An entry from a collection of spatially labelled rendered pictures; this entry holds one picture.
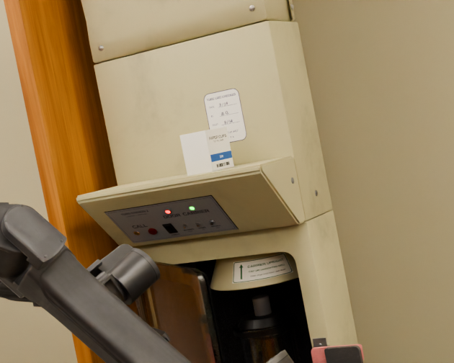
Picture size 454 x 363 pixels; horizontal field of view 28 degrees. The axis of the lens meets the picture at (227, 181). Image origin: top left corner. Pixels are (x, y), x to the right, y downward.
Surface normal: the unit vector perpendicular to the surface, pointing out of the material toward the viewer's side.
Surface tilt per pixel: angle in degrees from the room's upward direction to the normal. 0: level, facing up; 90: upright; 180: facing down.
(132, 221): 135
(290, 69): 90
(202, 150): 90
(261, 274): 67
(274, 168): 90
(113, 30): 90
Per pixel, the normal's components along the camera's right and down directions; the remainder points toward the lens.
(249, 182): -0.19, 0.79
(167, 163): -0.46, 0.14
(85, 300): 0.37, -0.42
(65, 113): 0.87, -0.15
